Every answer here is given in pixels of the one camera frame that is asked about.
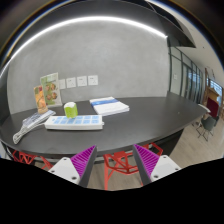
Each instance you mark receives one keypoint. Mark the green menu stand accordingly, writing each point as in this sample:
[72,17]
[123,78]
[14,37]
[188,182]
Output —
[51,90]

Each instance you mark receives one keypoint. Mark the white wall socket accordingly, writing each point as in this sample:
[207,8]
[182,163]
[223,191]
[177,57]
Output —
[62,84]
[92,80]
[71,82]
[82,81]

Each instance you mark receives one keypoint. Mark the orange menu stand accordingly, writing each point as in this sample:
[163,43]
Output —
[40,100]

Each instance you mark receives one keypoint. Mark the red metal stool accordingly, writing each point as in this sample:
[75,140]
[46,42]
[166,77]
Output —
[29,159]
[123,163]

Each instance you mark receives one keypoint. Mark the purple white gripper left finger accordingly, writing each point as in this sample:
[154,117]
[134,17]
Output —
[76,169]

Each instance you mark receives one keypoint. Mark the clear plastic bag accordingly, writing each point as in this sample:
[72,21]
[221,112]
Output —
[37,118]

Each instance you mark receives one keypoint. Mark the white blue booklet stack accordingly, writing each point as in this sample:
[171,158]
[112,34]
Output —
[108,106]

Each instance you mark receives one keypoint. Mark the grey chair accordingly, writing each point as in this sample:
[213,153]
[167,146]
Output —
[206,126]

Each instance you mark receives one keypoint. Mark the green white charger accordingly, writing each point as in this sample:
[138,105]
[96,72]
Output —
[70,110]

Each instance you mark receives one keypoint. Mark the white power strip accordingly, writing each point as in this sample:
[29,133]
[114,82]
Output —
[81,122]

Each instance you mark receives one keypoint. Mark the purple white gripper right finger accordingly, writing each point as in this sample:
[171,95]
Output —
[151,166]

